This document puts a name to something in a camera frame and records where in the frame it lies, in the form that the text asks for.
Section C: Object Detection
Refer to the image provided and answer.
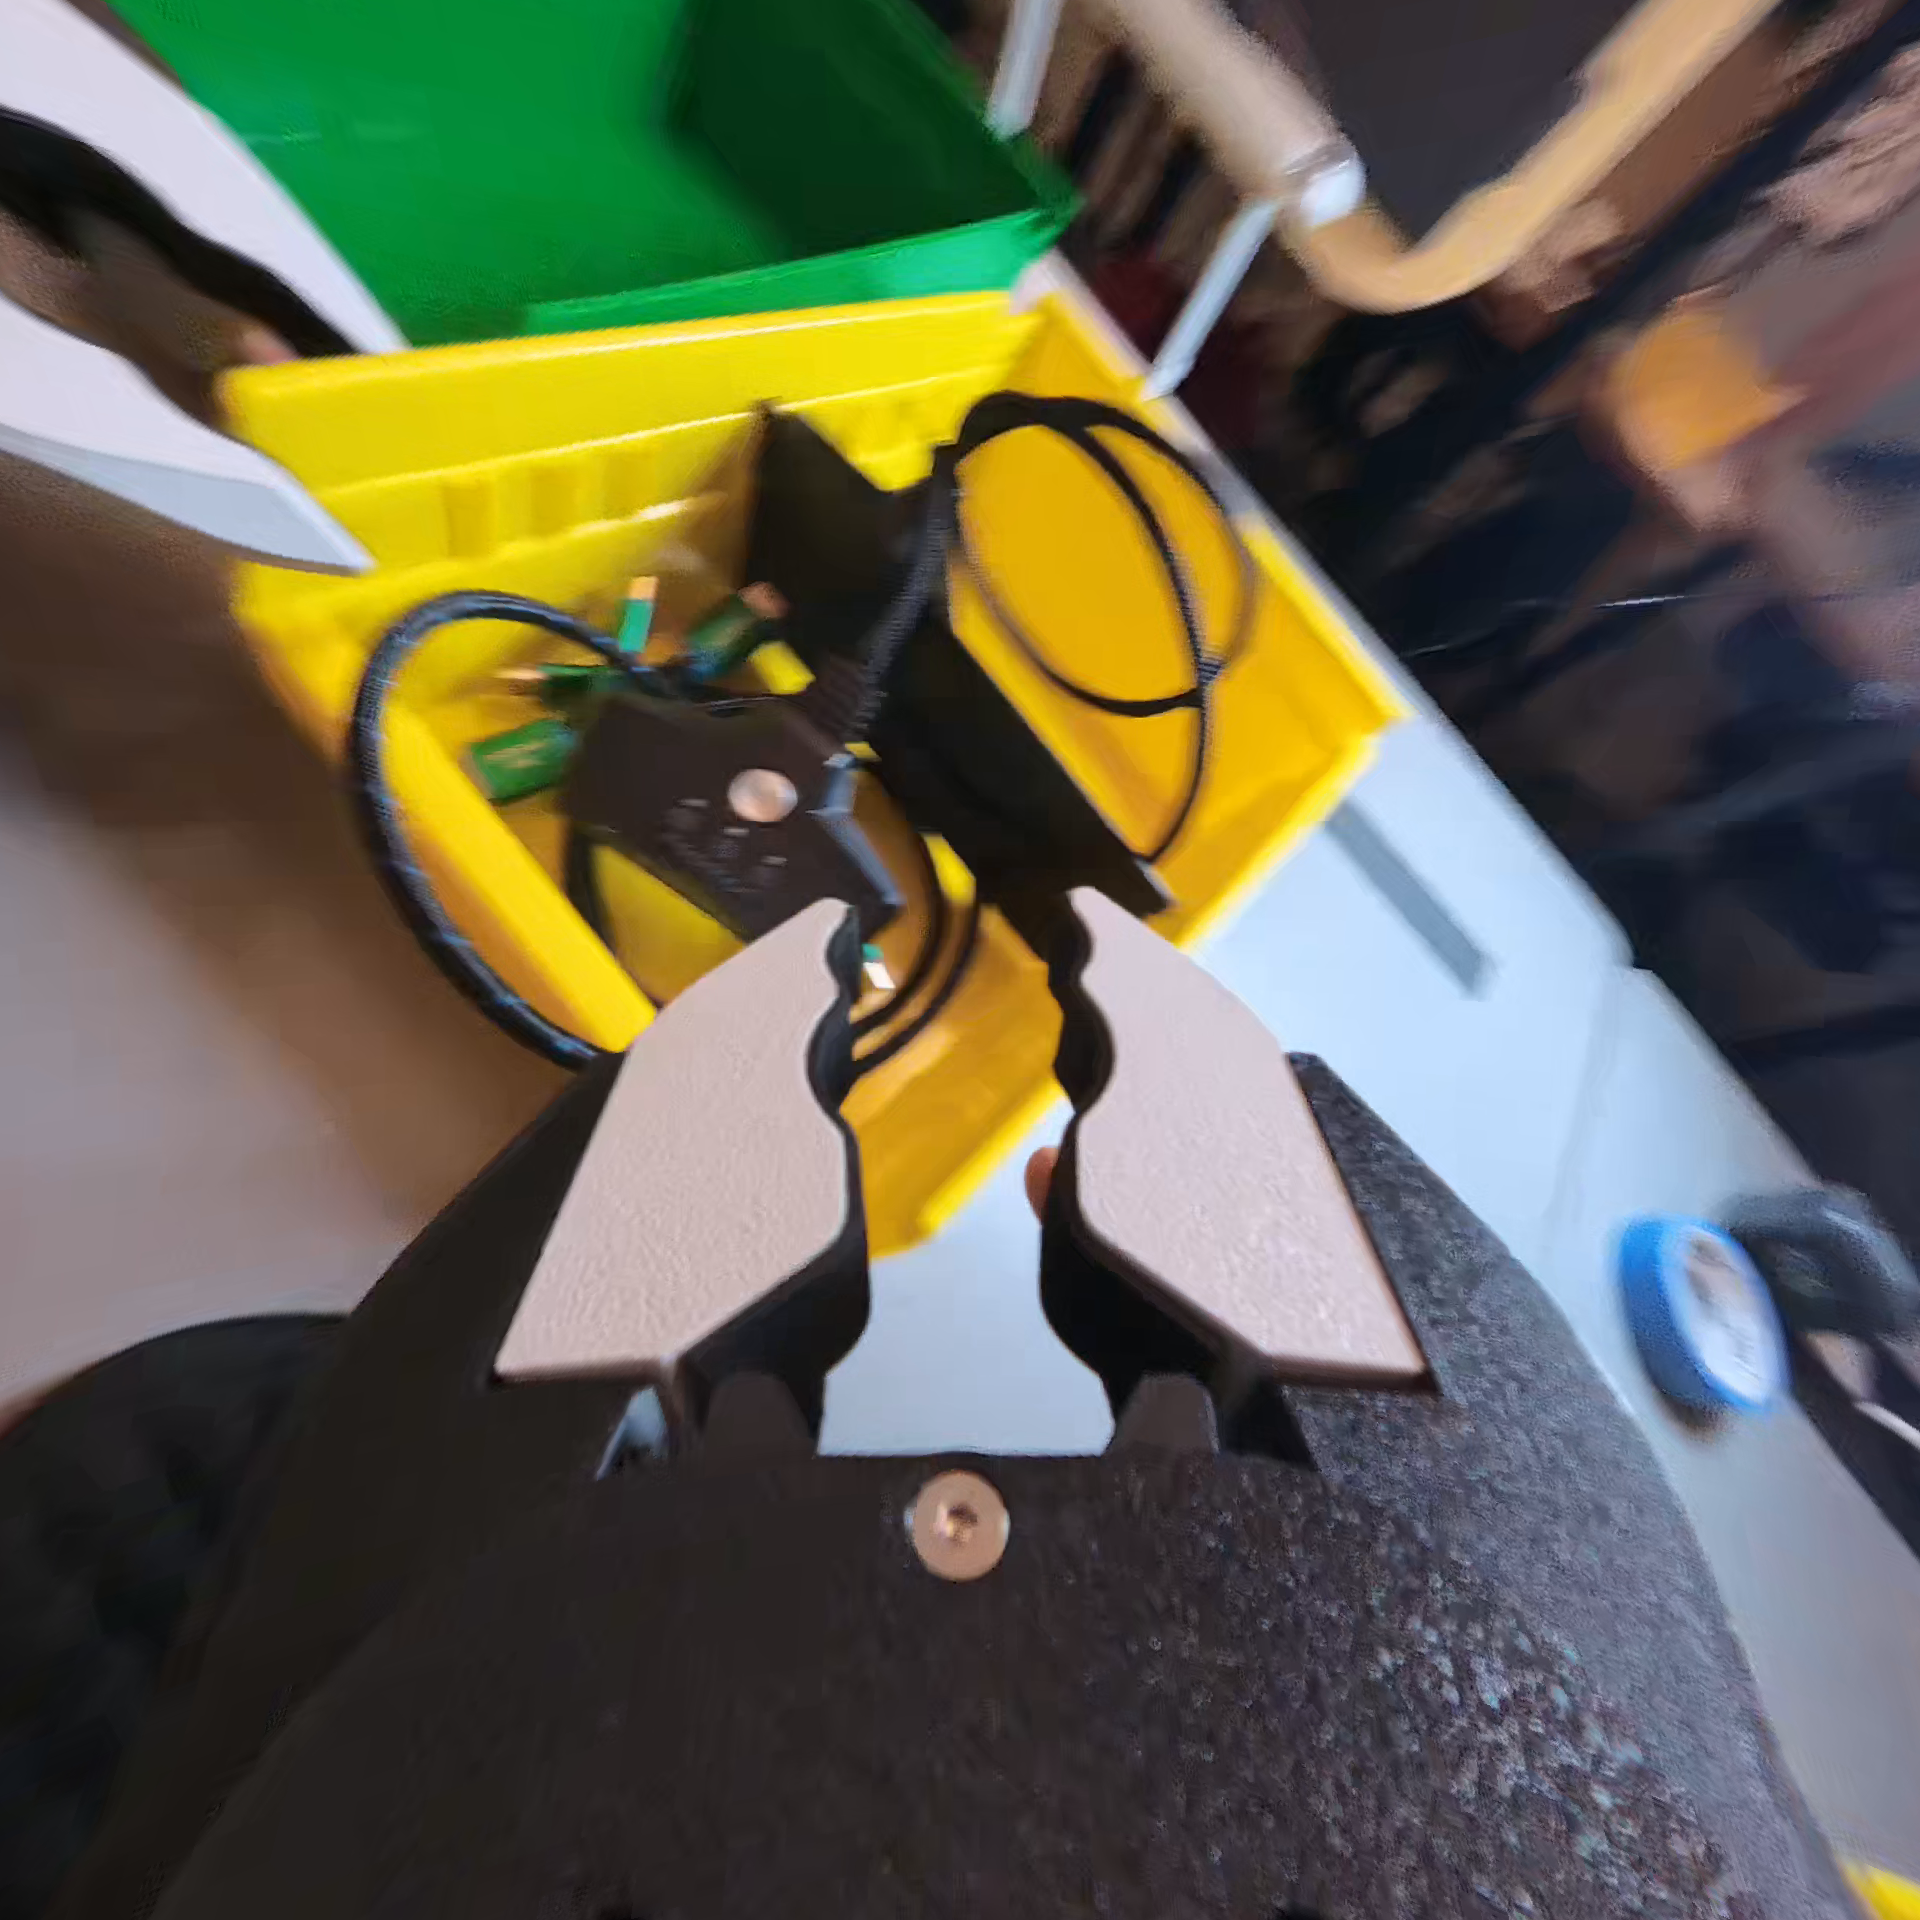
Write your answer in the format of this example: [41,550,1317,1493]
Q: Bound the black device green lights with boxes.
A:
[1722,1185,1920,1504]

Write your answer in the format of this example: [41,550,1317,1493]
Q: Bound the blue tape roll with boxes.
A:
[1614,1212,1795,1423]

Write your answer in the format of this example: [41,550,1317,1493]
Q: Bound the yellow plastic bin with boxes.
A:
[215,290,1414,1258]

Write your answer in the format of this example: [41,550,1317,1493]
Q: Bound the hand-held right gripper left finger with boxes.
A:
[492,899,875,1388]

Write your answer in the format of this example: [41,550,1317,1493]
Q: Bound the black board with wooden rim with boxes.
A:
[1077,0,1789,320]

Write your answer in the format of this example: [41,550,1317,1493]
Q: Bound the black bin divider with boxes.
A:
[739,403,1176,921]

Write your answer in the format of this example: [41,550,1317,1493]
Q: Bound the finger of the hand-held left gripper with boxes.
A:
[0,0,409,359]
[0,291,380,580]

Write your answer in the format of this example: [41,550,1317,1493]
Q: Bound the grey tape strip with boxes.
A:
[1323,799,1502,1002]

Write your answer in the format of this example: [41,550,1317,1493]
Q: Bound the yellow cardboard box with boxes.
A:
[1609,314,1806,485]

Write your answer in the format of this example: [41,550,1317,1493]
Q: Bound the black mesh cushion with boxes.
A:
[0,1312,357,1920]

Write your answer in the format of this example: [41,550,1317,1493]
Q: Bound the braided HDMI cable green plugs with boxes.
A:
[683,583,791,681]
[462,718,585,807]
[346,577,672,1074]

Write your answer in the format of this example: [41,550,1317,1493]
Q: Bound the green plastic bin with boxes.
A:
[103,0,1086,351]

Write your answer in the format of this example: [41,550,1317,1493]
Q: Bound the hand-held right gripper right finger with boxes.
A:
[1034,888,1431,1394]

